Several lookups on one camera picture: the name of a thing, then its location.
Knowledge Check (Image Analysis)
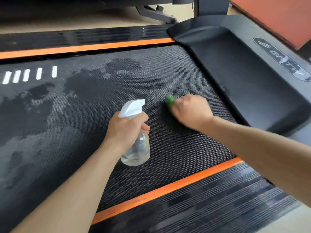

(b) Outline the person's left hand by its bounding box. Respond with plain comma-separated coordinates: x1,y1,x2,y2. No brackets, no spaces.
103,110,151,153

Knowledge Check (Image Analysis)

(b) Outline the person's right hand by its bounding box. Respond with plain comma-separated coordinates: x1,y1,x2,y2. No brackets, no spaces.
171,94,214,133

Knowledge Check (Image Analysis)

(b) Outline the clear spray bottle white trigger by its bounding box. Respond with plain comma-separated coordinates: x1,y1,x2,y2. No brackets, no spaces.
118,99,151,167

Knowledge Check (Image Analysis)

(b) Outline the green cloth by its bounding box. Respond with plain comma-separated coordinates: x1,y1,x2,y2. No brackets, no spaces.
166,95,176,117

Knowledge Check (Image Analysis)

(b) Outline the black orange-striped treadmill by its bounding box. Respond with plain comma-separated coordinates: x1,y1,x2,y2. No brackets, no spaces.
0,0,311,233
0,0,195,25

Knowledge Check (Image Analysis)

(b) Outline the person's right forearm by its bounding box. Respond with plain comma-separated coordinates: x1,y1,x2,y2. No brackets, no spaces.
199,116,311,208

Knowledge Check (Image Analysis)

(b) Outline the person's left forearm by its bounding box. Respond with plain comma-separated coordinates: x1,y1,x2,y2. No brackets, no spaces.
11,140,122,233

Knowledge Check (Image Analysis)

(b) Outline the orange panel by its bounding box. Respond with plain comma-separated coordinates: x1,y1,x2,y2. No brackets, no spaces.
229,0,311,50

